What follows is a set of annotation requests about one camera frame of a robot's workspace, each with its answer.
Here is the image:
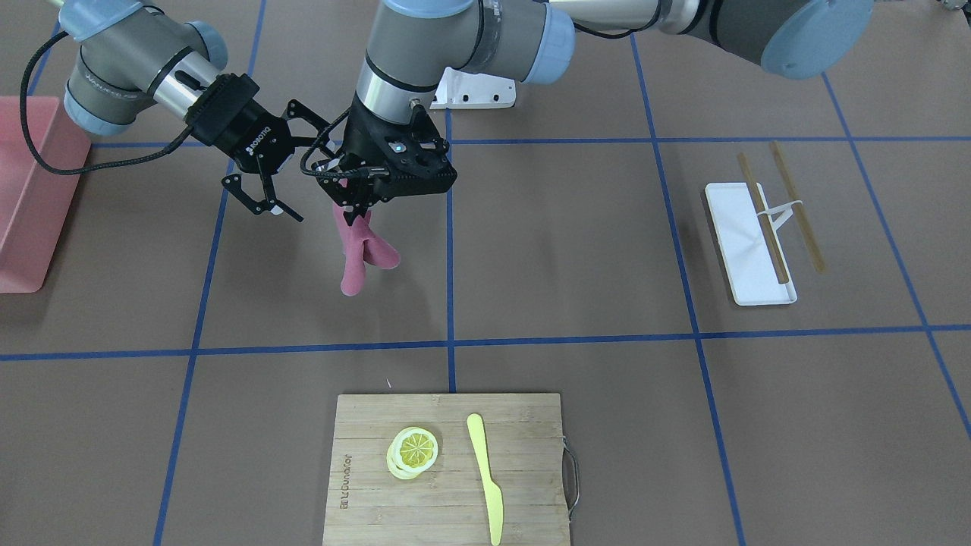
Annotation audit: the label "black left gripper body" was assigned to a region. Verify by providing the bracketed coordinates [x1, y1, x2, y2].
[326, 106, 395, 208]

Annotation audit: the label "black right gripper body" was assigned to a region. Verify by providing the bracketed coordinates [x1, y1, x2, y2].
[185, 74, 296, 171]

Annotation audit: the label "pink microfiber cloth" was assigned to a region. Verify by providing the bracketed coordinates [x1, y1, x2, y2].
[331, 204, 401, 297]

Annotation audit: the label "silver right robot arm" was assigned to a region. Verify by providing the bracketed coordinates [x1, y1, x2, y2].
[55, 1, 327, 218]

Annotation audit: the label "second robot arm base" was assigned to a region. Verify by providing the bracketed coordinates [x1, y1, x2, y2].
[351, 1, 874, 125]

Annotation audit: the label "pink plastic bin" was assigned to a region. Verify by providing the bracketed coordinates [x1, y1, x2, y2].
[1, 96, 91, 293]

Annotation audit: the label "yellow plastic knife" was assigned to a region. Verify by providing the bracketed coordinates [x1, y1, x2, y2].
[466, 413, 505, 545]

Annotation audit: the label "yellow lemon slices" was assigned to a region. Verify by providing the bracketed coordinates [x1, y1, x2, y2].
[386, 426, 439, 480]

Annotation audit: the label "bamboo cutting board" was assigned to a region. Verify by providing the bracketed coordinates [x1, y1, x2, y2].
[322, 393, 571, 545]

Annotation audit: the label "white rectangular tray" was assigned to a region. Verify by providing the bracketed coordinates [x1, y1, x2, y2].
[705, 182, 798, 307]

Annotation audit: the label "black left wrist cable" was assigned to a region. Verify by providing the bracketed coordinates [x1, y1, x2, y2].
[300, 114, 380, 181]

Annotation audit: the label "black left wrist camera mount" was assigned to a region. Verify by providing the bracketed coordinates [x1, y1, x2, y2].
[370, 108, 458, 201]

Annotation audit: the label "black camera cable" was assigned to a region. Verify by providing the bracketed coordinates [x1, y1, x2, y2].
[20, 30, 194, 176]

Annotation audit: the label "white pedestal column base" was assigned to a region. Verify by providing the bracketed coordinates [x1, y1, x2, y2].
[431, 67, 517, 110]

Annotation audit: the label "white rack stand wire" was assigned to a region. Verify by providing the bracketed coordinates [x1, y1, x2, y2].
[756, 199, 805, 228]

